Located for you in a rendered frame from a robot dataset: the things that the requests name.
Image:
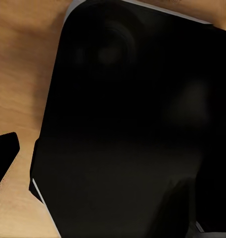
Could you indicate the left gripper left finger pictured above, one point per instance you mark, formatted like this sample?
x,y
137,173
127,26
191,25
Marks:
x,y
9,148

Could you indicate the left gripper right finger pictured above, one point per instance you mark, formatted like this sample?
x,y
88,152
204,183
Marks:
x,y
221,145

